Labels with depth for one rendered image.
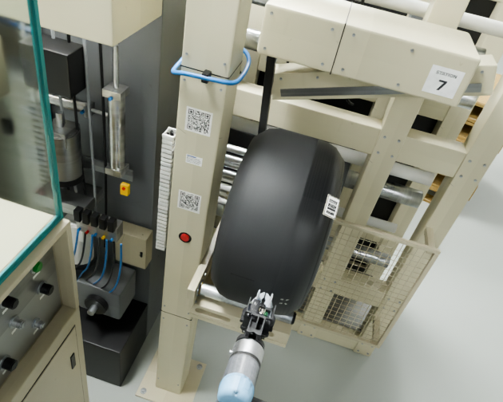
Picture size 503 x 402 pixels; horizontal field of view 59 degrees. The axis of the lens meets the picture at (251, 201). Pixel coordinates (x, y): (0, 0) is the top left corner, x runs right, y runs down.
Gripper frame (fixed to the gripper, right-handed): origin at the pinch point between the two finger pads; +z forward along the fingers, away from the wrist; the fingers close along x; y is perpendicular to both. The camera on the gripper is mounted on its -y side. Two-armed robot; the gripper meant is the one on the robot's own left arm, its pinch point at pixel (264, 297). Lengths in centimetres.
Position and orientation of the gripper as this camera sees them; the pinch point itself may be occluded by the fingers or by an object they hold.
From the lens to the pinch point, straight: 129.3
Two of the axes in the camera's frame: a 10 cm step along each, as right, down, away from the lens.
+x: -9.5, -2.9, 0.9
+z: 2.3, -5.0, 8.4
